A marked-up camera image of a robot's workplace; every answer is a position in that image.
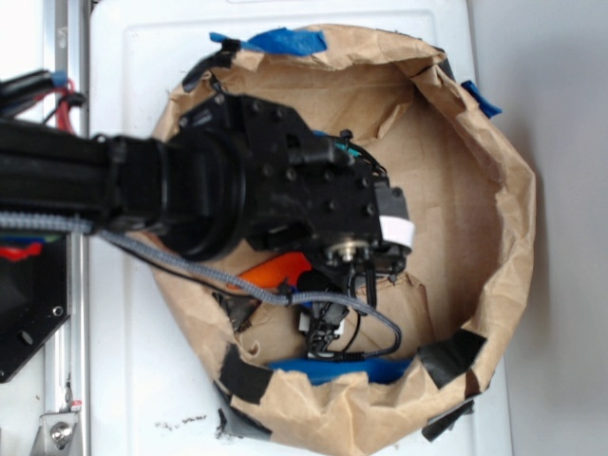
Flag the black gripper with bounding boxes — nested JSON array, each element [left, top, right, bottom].
[[246, 97, 415, 276]]

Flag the orange toy carrot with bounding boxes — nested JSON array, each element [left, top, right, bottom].
[[238, 252, 313, 290]]

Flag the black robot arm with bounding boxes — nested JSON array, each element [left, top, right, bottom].
[[1, 94, 415, 276]]

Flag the brown paper bag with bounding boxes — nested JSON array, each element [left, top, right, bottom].
[[155, 25, 536, 455]]

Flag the white plastic tray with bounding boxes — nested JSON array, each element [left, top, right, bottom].
[[87, 0, 517, 456]]

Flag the grey braided cable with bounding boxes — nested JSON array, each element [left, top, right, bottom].
[[0, 212, 403, 358]]

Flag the red and black wires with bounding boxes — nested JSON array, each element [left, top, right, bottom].
[[0, 69, 87, 134]]

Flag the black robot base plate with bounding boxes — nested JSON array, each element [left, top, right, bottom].
[[1, 238, 69, 384]]

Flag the aluminium frame rail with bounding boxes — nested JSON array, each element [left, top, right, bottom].
[[43, 1, 92, 455]]

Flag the metal corner bracket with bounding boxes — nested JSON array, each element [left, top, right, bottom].
[[29, 412, 83, 456]]

